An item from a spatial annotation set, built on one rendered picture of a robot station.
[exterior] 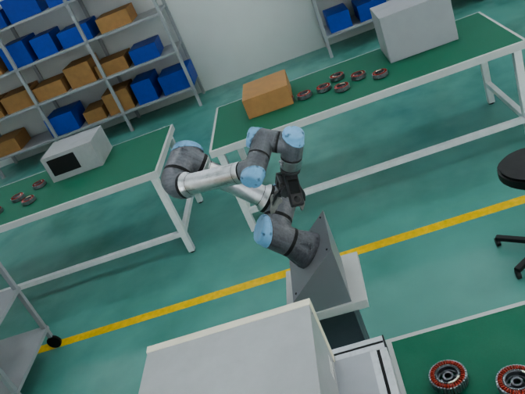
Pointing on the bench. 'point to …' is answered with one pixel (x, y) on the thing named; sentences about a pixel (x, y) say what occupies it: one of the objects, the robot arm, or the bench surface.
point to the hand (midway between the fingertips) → (287, 212)
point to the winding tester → (247, 357)
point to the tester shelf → (365, 368)
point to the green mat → (465, 351)
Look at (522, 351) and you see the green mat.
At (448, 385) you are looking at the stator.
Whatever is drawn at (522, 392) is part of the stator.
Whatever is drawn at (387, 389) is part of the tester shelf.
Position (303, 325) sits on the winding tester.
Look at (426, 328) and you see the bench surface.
